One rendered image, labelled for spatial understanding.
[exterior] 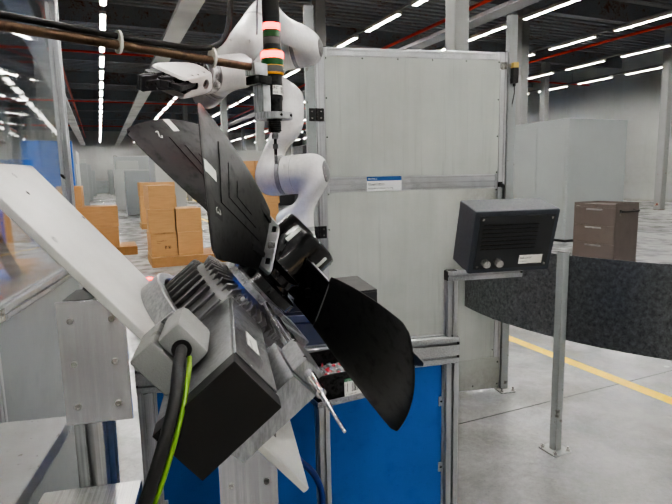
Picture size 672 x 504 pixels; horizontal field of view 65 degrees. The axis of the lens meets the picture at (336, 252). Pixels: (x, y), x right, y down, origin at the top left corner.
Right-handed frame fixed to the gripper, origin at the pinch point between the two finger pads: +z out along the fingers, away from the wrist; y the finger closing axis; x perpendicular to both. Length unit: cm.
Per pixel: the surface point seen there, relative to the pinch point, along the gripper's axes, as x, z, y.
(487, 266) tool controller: -34, -59, -72
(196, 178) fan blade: -7.7, 11.9, -25.8
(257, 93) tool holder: 6.5, -1.9, -26.1
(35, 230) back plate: -8.3, 41.8, -24.6
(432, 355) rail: -61, -46, -70
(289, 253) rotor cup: -13, 12, -47
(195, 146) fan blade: -4.8, 6.7, -20.2
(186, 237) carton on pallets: -416, -470, 388
